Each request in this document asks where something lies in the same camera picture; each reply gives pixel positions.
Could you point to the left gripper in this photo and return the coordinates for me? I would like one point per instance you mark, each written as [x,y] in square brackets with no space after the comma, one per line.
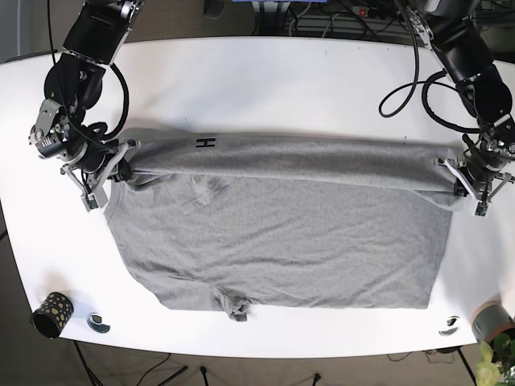
[480,173]

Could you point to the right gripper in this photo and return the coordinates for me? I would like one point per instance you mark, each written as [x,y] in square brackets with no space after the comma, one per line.
[90,167]

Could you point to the grey T-shirt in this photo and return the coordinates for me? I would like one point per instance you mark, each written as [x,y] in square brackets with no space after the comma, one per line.
[224,222]

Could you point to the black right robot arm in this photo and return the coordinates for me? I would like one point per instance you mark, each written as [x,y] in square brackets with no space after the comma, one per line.
[74,82]

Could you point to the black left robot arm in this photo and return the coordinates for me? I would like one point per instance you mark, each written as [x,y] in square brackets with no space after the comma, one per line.
[447,31]

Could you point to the grey plant pot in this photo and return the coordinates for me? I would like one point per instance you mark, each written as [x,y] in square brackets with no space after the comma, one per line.
[490,320]

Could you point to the right silver table grommet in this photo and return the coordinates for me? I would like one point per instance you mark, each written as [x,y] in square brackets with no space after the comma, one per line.
[450,326]

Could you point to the silver table grommet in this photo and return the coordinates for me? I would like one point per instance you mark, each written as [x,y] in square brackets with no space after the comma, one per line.
[450,326]
[97,324]

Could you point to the left silver table grommet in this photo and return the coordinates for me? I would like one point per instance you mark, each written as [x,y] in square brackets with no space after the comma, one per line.
[97,324]

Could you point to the black dotted cup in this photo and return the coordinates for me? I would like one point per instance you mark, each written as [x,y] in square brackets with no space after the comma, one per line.
[52,315]

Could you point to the green potted plant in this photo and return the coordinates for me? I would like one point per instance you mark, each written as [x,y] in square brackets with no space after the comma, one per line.
[496,366]

